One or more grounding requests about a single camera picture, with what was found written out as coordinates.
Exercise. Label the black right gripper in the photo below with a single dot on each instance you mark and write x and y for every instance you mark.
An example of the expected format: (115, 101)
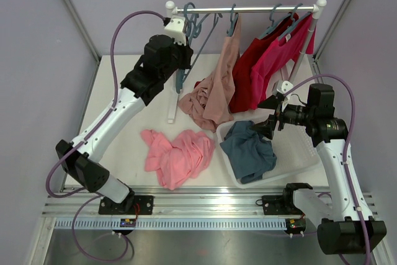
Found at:
(267, 127)

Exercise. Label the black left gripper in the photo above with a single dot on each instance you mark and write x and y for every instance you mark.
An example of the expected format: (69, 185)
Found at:
(187, 53)

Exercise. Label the teal hanger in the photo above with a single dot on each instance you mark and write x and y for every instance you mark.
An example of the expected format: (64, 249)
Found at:
(216, 18)
(192, 30)
(233, 20)
(295, 22)
(273, 23)

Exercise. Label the blue-grey t shirt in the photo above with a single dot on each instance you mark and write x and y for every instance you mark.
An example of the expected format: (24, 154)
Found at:
(249, 153)

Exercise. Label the light pink t shirt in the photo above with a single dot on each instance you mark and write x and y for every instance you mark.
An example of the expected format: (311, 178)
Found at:
(178, 160)

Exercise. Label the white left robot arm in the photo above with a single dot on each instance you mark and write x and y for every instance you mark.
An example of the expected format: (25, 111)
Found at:
(163, 55)

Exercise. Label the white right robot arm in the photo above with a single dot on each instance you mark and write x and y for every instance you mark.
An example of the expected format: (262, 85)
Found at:
(348, 225)

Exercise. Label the beige pink t shirt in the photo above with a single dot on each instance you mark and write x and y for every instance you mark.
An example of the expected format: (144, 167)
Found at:
(208, 104)

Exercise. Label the magenta t shirt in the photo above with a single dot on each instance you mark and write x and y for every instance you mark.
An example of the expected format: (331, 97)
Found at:
(280, 51)

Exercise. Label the dark red t shirt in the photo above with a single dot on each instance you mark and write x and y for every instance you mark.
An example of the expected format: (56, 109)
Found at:
(240, 102)

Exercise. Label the white perforated plastic basket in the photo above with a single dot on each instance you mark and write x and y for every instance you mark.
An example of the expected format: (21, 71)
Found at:
(293, 148)

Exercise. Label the metal clothes rack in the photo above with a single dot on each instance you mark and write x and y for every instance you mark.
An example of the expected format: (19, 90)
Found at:
(316, 9)

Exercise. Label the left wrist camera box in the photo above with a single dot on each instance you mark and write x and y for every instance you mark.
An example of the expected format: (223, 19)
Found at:
(175, 28)

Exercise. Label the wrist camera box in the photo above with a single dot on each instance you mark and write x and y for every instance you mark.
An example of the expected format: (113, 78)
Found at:
(281, 87)
(175, 28)

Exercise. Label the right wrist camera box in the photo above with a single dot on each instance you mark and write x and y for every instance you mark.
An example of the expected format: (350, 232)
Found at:
(281, 87)

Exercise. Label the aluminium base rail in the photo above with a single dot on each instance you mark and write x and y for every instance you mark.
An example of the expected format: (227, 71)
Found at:
(188, 202)

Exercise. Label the white slotted cable duct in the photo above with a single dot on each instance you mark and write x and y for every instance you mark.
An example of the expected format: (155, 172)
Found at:
(238, 224)

